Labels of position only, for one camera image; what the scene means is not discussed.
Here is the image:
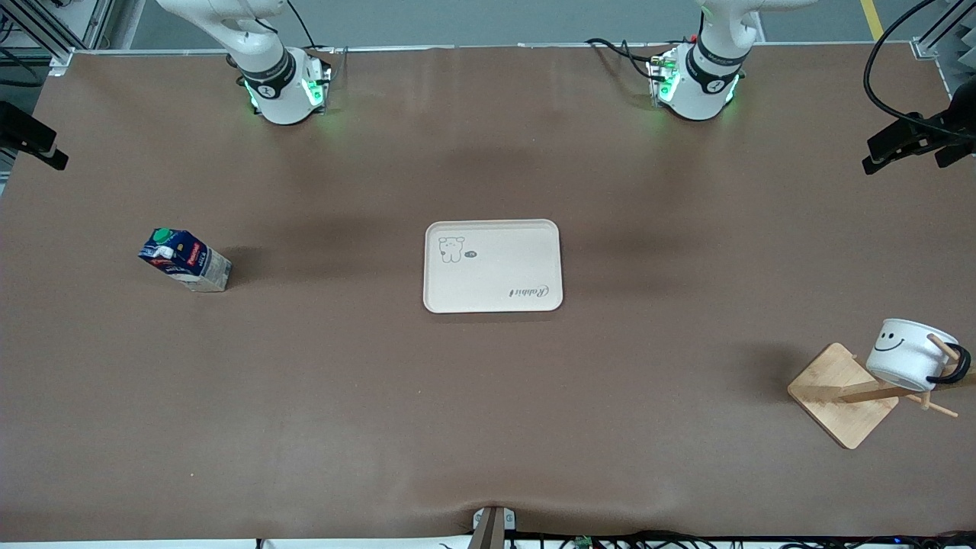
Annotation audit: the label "aluminium frame profile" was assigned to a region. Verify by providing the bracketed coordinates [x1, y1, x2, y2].
[911, 0, 976, 77]
[0, 0, 115, 77]

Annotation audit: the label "thin black cable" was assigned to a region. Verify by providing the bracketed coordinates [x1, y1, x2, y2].
[286, 0, 336, 54]

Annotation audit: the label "white smiley cup black handle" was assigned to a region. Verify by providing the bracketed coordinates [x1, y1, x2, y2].
[865, 318, 973, 393]

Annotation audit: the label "cream rectangular tray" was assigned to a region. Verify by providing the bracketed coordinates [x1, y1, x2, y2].
[423, 220, 565, 314]

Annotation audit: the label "blue milk carton green cap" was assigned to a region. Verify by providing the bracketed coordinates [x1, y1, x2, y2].
[138, 227, 233, 293]

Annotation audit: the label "wooden mug stand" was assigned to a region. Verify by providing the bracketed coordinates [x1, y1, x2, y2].
[787, 334, 976, 451]

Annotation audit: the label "black cables at arm base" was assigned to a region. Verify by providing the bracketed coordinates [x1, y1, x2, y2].
[586, 37, 658, 81]

